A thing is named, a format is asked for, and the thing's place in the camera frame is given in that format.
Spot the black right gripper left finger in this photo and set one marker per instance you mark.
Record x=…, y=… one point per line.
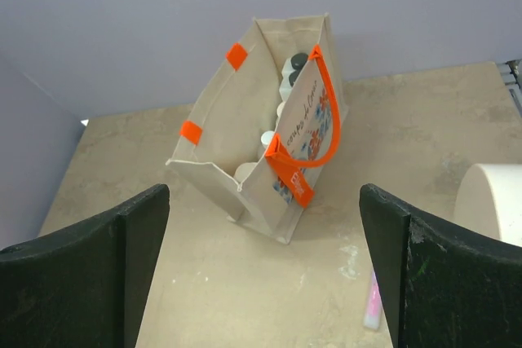
x=87, y=284

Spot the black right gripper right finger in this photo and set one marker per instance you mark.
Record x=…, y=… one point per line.
x=441, y=285

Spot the large white lid jar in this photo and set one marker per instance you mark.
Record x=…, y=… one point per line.
x=243, y=171

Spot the canvas tote bag orange handles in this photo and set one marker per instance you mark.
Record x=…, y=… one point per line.
x=239, y=103

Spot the small white cap bottle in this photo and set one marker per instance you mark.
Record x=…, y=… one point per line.
x=265, y=141

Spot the white round lid jar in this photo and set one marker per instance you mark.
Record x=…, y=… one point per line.
x=279, y=109

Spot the white bottle black cap front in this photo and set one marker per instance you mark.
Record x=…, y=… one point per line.
x=287, y=84

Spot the white bottle black cap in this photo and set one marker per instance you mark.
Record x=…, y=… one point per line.
x=295, y=63
x=287, y=84

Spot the pink highlighter tube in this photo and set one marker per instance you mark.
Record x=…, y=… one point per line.
x=373, y=309

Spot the large white paper roll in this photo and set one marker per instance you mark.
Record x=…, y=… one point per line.
x=489, y=202

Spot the aluminium table frame rail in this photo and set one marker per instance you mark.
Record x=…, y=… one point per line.
x=510, y=72

